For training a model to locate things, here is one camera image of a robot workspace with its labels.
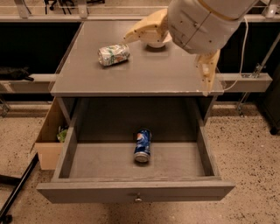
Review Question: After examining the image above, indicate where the green white soda can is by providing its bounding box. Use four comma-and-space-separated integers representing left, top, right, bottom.
98, 44, 130, 67

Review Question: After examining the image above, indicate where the black stand leg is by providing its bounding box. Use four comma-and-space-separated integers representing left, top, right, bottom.
0, 154, 39, 224

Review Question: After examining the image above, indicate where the grey wooden cabinet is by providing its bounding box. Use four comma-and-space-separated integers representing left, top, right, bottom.
51, 20, 223, 119

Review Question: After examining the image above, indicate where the grey open top drawer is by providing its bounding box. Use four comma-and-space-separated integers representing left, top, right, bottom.
38, 97, 235, 203

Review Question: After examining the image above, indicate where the white paper bowl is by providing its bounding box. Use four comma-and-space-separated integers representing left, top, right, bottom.
146, 42, 165, 49

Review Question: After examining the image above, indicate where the blue pepsi can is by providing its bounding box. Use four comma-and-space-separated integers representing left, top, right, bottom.
134, 129, 151, 163

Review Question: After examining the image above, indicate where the metal diagonal brace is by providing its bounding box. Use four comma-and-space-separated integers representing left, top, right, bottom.
236, 32, 280, 117

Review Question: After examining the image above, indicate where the green snack bag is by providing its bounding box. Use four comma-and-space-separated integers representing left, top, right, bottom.
57, 126, 68, 143

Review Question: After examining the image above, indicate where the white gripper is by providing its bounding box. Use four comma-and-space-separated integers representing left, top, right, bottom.
123, 0, 240, 96

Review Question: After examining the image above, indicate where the brown cardboard box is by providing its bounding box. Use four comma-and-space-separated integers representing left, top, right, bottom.
34, 98, 67, 171

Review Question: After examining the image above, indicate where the white cable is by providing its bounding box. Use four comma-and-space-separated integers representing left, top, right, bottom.
223, 17, 249, 92

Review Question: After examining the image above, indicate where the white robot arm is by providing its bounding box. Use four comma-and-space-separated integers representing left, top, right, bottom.
123, 0, 258, 95

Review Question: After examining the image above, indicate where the black object on ledge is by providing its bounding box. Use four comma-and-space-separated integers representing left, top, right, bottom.
0, 66, 34, 81

